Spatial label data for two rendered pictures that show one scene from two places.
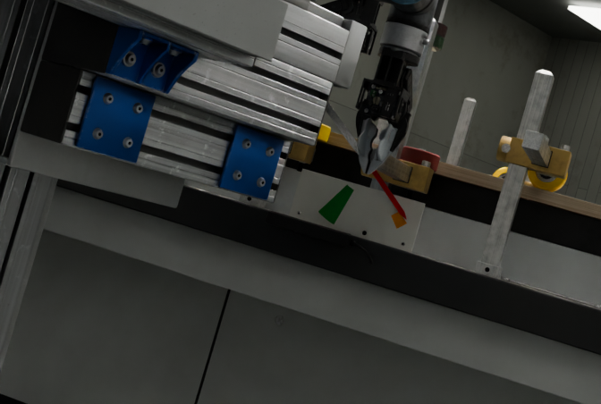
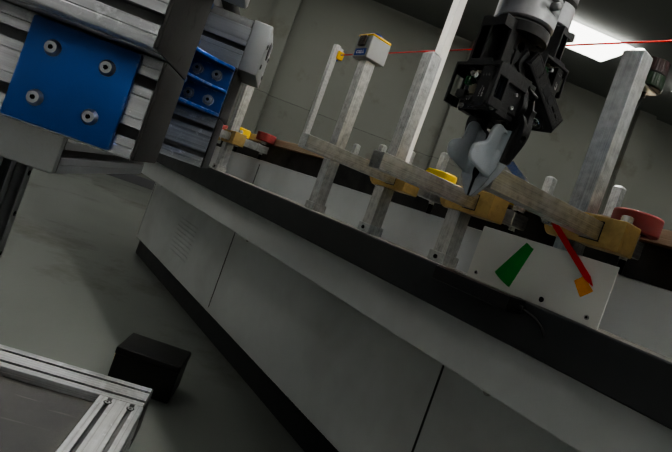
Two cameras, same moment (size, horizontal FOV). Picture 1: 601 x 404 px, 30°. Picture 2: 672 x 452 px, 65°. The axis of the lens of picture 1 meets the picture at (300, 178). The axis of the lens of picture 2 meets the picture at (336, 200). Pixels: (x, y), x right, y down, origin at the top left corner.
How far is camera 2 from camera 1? 1.36 m
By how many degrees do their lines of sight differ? 38
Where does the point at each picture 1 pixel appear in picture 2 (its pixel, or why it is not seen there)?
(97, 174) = not seen: outside the picture
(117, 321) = (367, 364)
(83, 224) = (326, 275)
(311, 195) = (490, 253)
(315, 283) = (489, 353)
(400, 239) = (583, 311)
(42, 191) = not seen: outside the picture
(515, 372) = not seen: outside the picture
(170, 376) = (395, 424)
